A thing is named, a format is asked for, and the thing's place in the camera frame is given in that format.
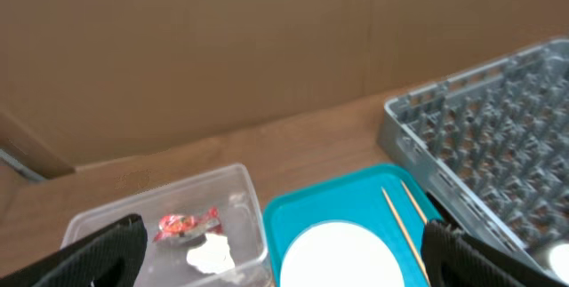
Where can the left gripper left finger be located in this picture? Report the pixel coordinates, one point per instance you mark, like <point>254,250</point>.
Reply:
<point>111,256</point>

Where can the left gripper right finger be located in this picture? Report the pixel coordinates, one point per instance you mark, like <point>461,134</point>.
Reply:
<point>453,258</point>

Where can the red snack wrapper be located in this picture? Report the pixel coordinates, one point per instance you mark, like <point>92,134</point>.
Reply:
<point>183,228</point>

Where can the white tissue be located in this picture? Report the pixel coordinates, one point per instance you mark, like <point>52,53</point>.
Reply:
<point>212,256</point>

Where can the beige ceramic cup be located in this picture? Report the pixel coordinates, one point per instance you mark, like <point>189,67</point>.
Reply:
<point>553,259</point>

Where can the right wooden chopstick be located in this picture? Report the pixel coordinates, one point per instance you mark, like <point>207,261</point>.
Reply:
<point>416,206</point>

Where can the wooden chopstick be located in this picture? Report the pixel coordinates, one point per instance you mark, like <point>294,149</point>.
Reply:
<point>406,235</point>
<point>416,206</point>

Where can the teal plastic tray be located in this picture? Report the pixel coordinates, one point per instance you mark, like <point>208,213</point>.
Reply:
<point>354,198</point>

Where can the clear plastic bin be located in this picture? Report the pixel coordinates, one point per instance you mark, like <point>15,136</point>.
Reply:
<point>228,189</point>

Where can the left wooden chopstick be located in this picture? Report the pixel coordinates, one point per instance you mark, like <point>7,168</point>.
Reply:
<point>406,235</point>

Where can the pink round plate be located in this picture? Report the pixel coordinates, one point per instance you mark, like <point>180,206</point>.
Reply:
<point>340,254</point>

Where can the grey dish rack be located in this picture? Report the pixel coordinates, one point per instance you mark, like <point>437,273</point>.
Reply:
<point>490,145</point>

